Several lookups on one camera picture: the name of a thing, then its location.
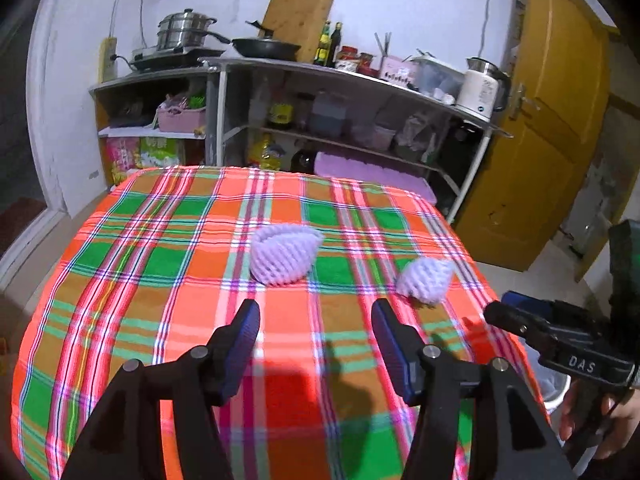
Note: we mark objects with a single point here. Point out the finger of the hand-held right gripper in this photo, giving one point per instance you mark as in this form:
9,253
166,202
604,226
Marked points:
510,322
525,304

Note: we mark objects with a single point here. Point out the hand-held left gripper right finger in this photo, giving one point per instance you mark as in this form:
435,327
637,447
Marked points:
392,360

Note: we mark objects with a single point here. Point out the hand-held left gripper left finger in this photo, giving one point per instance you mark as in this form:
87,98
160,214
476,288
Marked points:
245,350

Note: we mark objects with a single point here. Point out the small purple foam fruit net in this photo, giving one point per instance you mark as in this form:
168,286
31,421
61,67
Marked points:
425,280

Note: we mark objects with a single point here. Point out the large purple foam fruit net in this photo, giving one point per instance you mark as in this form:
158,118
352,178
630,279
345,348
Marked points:
282,255

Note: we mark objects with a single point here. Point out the person's right hand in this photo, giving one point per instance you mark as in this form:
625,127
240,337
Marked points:
620,420

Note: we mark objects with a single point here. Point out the plaid tablecloth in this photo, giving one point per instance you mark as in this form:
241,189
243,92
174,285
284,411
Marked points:
200,260

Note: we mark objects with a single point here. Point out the tall metal shelf rack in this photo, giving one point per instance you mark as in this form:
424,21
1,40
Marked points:
465,175

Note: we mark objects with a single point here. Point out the purple lid storage box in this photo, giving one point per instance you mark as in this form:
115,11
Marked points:
370,175

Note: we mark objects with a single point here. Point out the yellow wooden door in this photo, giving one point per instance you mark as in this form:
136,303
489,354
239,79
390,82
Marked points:
550,110

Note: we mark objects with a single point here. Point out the yellow cooking oil jug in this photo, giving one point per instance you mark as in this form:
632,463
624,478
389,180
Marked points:
265,155

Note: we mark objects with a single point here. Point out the green snack bag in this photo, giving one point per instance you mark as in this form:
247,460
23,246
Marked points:
160,152

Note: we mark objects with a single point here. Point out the white electric kettle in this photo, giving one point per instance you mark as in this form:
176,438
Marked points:
477,90

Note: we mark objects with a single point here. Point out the pink snack bag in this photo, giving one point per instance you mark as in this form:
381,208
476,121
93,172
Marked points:
122,160

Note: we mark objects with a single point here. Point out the yellow label oil bottle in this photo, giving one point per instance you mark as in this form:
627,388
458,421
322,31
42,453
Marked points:
281,115

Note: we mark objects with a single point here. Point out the clear plastic container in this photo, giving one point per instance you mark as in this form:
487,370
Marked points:
437,80

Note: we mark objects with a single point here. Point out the pink plastic basket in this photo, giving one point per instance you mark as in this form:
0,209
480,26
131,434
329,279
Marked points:
180,117

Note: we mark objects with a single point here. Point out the grey plastic jug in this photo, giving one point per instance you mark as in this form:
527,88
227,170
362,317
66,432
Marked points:
327,117

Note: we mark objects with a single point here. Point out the dark red doormat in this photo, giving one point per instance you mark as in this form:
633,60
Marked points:
20,220

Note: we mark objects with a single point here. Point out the pink utensil holder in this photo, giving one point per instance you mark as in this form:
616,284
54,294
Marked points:
397,71

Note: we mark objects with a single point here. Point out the low shelf unit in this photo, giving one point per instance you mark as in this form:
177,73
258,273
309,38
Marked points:
100,110

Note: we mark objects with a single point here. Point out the black induction cooktop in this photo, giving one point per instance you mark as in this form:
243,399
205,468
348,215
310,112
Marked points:
175,57

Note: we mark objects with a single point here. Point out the red lid jar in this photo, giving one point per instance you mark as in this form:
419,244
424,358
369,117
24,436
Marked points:
347,60

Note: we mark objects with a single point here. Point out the black frying pan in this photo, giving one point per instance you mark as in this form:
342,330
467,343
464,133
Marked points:
267,49

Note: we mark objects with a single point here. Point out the yellowed power strip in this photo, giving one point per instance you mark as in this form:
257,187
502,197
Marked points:
108,60

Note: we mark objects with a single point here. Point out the dark sauce bottle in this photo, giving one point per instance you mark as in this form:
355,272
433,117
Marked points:
336,42

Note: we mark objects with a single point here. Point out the steel steamer pot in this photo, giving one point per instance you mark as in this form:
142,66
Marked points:
182,30

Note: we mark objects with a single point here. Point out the wooden cutting board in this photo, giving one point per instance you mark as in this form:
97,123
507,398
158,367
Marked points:
300,20

